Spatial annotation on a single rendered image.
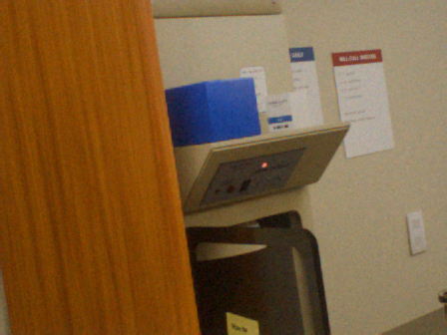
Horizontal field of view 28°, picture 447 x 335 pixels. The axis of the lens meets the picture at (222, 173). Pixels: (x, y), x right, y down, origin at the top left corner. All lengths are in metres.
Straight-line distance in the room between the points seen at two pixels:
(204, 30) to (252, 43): 0.11
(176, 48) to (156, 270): 0.35
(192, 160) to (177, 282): 0.18
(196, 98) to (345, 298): 1.13
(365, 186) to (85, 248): 1.14
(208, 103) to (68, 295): 0.41
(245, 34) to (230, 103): 0.22
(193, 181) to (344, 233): 1.06
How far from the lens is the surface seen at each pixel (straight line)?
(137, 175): 1.30
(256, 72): 1.53
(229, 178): 1.37
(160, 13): 1.41
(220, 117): 1.31
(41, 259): 1.55
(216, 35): 1.48
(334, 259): 2.32
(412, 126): 2.61
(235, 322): 1.30
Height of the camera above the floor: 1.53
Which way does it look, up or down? 3 degrees down
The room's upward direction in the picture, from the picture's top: 8 degrees counter-clockwise
